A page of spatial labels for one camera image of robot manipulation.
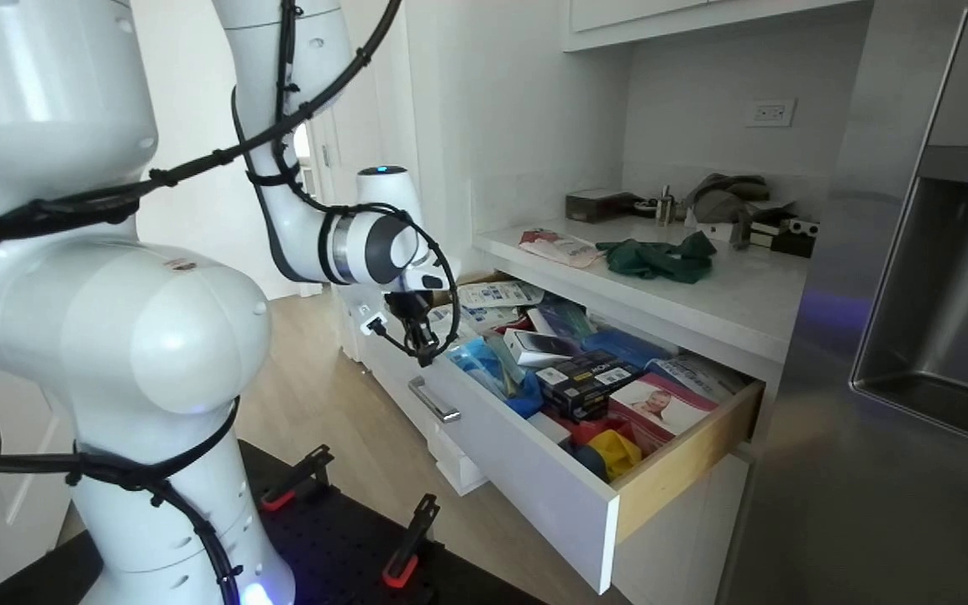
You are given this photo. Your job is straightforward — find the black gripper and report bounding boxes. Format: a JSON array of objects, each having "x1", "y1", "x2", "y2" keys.
[{"x1": 384, "y1": 286, "x2": 448, "y2": 370}]

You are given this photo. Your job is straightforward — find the white cabinet drawer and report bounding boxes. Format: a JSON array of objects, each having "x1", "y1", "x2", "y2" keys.
[{"x1": 356, "y1": 266, "x2": 767, "y2": 598}]

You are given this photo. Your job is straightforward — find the light blue plastic pack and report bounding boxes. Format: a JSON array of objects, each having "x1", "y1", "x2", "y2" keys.
[{"x1": 448, "y1": 337, "x2": 544, "y2": 420}]

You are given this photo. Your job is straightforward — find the flat white printed package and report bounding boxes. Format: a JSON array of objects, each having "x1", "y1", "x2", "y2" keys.
[{"x1": 456, "y1": 279, "x2": 548, "y2": 315}]

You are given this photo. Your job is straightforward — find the small white blue box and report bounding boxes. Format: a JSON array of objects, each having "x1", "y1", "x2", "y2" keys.
[{"x1": 498, "y1": 326, "x2": 579, "y2": 374}]

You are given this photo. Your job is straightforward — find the black printed box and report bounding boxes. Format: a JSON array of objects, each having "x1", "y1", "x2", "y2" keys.
[{"x1": 530, "y1": 351, "x2": 646, "y2": 423}]

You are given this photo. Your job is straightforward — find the red white booklet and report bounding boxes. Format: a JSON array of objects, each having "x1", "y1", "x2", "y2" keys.
[{"x1": 513, "y1": 224, "x2": 605, "y2": 271}]

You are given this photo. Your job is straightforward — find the black clamp red tips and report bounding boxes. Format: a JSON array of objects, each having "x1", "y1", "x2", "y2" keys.
[
  {"x1": 380, "y1": 490, "x2": 445, "y2": 594},
  {"x1": 256, "y1": 441, "x2": 337, "y2": 517}
]

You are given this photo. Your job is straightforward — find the flat blue book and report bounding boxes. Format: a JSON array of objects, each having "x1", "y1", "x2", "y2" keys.
[{"x1": 579, "y1": 326, "x2": 672, "y2": 374}]

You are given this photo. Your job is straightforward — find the small dark box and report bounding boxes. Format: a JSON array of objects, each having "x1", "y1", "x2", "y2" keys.
[{"x1": 562, "y1": 190, "x2": 646, "y2": 224}]

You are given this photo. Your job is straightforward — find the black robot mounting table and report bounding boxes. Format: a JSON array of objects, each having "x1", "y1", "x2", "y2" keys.
[{"x1": 0, "y1": 438, "x2": 544, "y2": 605}]

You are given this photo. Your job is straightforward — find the red white box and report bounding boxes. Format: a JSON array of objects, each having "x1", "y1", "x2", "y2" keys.
[{"x1": 605, "y1": 370, "x2": 718, "y2": 441}]

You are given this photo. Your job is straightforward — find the dark green cloth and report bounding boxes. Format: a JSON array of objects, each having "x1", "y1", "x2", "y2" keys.
[{"x1": 597, "y1": 230, "x2": 718, "y2": 286}]

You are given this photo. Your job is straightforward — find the small dark bottle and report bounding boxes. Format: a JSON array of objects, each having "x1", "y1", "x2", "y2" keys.
[{"x1": 652, "y1": 182, "x2": 683, "y2": 224}]

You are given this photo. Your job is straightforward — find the grey flat packet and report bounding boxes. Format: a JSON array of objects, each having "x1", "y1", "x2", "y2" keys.
[{"x1": 648, "y1": 351, "x2": 753, "y2": 407}]

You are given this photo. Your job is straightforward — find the white base cabinet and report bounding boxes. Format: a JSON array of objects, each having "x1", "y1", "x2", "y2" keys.
[{"x1": 337, "y1": 216, "x2": 812, "y2": 605}]

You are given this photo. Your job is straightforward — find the black white device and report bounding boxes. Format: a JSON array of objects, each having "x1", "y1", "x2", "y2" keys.
[{"x1": 728, "y1": 206, "x2": 822, "y2": 261}]

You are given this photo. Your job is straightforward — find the white upper cabinet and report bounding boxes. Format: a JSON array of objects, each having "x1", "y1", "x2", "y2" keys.
[{"x1": 562, "y1": 0, "x2": 874, "y2": 54}]

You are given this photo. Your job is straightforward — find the stainless steel refrigerator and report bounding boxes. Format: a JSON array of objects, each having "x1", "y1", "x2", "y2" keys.
[{"x1": 717, "y1": 0, "x2": 968, "y2": 605}]

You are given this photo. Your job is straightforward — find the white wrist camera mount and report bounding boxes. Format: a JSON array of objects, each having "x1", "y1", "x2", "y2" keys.
[{"x1": 361, "y1": 308, "x2": 396, "y2": 342}]

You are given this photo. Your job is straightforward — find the silver drawer handle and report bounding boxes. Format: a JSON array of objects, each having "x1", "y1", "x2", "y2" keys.
[{"x1": 408, "y1": 378, "x2": 468, "y2": 428}]

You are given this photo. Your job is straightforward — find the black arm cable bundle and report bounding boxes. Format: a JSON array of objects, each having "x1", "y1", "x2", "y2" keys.
[{"x1": 0, "y1": 0, "x2": 468, "y2": 605}]

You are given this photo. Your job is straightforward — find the white wall outlet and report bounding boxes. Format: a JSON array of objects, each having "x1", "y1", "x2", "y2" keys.
[{"x1": 748, "y1": 98, "x2": 801, "y2": 127}]

